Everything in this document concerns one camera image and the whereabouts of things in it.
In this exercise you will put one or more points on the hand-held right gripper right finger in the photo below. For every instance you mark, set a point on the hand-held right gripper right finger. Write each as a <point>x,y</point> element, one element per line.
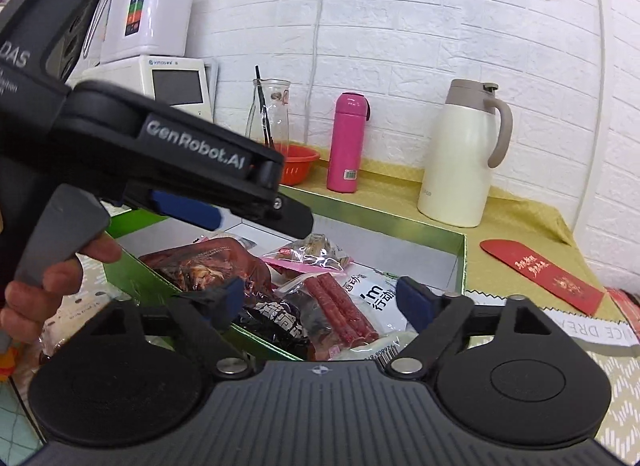
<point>415,303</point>

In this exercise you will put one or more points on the red paper packet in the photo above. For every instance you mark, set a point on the red paper packet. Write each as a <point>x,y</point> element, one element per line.
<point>627,311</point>

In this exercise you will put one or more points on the green cardboard box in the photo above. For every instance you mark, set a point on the green cardboard box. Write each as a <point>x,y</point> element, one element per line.
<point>430,253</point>

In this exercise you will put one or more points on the black straw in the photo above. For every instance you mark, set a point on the black straw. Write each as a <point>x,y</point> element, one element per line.
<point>263,105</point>

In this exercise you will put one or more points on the clear wrapped snack packet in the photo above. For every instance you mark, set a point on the clear wrapped snack packet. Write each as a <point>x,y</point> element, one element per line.
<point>62,326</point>

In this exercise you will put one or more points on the orange snack bag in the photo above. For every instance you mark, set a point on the orange snack bag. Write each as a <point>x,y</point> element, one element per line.
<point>7,363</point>

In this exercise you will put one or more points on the black snack packet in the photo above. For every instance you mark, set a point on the black snack packet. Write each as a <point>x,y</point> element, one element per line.
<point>275,321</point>

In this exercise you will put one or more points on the glass carafe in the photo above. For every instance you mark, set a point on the glass carafe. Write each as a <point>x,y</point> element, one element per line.
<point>278,110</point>

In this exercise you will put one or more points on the yellow cloth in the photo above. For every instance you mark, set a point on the yellow cloth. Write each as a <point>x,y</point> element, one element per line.
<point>500,216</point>

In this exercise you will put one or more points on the white water purifier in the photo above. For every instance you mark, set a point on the white water purifier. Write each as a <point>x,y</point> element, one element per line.
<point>160,10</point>

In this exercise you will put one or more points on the red envelope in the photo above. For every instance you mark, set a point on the red envelope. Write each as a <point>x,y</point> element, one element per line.
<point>540,276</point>

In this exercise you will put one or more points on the clear red sausage packet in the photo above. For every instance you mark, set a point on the clear red sausage packet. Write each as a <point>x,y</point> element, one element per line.
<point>340,311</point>

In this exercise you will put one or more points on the white appliance with screen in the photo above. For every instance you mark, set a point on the white appliance with screen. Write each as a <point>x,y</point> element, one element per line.
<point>175,88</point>

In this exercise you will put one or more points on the patterned beige teal tablecloth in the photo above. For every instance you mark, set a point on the patterned beige teal tablecloth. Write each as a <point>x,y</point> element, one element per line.
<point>620,396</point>

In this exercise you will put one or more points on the pink clear snack packet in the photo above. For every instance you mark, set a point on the pink clear snack packet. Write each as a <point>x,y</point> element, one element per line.
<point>315,251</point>

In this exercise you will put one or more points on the person's left hand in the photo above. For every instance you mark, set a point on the person's left hand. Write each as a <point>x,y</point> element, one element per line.
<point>30,301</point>

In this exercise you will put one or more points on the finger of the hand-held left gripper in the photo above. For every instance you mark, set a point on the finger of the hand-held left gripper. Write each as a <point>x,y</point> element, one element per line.
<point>187,209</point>
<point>280,218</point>

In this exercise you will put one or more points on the red plastic basket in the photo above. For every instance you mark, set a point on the red plastic basket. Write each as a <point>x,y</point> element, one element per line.
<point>298,165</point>

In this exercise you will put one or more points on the cream thermal jug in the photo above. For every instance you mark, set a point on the cream thermal jug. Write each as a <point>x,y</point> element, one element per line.
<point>455,165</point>

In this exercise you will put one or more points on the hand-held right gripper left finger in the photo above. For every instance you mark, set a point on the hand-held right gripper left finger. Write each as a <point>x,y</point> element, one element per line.
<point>227,302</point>

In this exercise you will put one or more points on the white wall conduit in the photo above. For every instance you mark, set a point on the white wall conduit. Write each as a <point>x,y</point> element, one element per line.
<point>597,45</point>

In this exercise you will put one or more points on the dark brown snack packet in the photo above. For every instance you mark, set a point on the dark brown snack packet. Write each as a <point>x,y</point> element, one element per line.
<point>200,266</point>

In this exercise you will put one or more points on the pink thermos bottle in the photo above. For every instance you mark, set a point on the pink thermos bottle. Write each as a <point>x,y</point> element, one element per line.
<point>345,145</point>

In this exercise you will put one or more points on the white snack packet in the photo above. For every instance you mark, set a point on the white snack packet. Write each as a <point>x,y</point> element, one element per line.
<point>382,296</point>

